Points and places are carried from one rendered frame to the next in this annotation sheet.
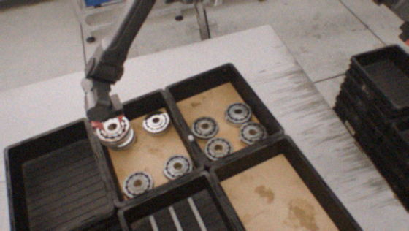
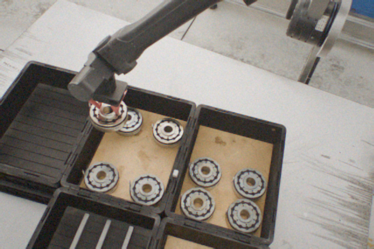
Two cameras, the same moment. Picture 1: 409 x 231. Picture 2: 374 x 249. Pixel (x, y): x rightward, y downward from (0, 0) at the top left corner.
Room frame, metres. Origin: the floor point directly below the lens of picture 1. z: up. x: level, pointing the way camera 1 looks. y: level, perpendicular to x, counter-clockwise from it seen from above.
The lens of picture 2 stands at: (0.24, -0.17, 1.85)
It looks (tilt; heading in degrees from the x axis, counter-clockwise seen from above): 55 degrees down; 29
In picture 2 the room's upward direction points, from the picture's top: 8 degrees clockwise
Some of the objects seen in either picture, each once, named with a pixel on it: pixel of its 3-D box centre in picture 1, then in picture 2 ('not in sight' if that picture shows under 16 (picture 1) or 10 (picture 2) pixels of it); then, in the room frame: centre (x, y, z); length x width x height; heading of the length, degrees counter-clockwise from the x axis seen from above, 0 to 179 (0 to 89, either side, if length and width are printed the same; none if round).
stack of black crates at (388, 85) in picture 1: (381, 101); not in sight; (1.15, -1.00, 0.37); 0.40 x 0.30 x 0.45; 13
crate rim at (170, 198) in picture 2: (220, 110); (230, 168); (0.76, -0.06, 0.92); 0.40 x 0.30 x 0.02; 21
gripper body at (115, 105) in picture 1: (101, 102); (104, 81); (0.63, 0.29, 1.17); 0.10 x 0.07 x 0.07; 110
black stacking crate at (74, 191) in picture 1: (62, 184); (47, 126); (0.54, 0.50, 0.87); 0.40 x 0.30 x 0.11; 21
